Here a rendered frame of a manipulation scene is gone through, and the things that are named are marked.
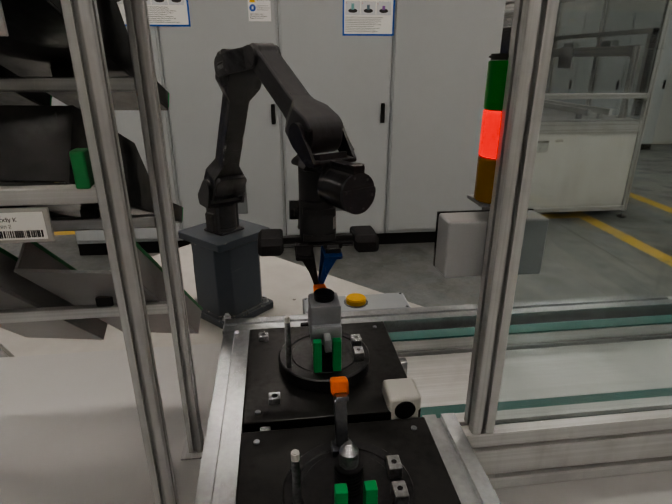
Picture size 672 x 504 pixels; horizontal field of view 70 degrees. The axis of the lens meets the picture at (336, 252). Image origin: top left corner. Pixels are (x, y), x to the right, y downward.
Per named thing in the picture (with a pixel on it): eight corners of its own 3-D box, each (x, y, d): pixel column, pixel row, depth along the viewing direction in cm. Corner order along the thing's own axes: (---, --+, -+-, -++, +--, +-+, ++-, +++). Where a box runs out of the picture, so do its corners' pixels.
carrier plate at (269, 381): (250, 338, 86) (249, 328, 85) (383, 330, 88) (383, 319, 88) (242, 436, 63) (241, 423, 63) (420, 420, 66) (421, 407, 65)
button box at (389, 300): (303, 323, 101) (302, 296, 98) (401, 317, 103) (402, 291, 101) (305, 341, 94) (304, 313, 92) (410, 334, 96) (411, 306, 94)
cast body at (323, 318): (308, 323, 76) (307, 283, 73) (336, 322, 76) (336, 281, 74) (312, 353, 68) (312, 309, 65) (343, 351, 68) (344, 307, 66)
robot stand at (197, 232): (235, 289, 124) (228, 215, 117) (275, 306, 116) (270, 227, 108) (186, 311, 114) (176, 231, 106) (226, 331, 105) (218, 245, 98)
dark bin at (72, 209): (96, 221, 72) (98, 172, 72) (182, 223, 71) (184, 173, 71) (-72, 184, 44) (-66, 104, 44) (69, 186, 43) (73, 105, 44)
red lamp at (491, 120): (471, 152, 56) (475, 108, 54) (512, 151, 56) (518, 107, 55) (489, 160, 51) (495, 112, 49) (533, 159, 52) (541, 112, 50)
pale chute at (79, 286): (121, 331, 81) (127, 306, 83) (198, 333, 80) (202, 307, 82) (12, 271, 55) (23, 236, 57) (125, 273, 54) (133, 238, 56)
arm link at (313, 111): (212, 69, 84) (222, 10, 76) (255, 68, 89) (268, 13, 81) (287, 188, 72) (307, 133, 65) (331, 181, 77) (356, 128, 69)
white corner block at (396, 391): (380, 401, 70) (381, 378, 68) (411, 399, 70) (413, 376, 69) (388, 424, 66) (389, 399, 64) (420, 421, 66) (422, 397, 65)
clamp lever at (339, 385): (332, 441, 56) (329, 376, 56) (349, 440, 56) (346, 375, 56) (335, 454, 53) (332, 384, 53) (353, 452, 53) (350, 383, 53)
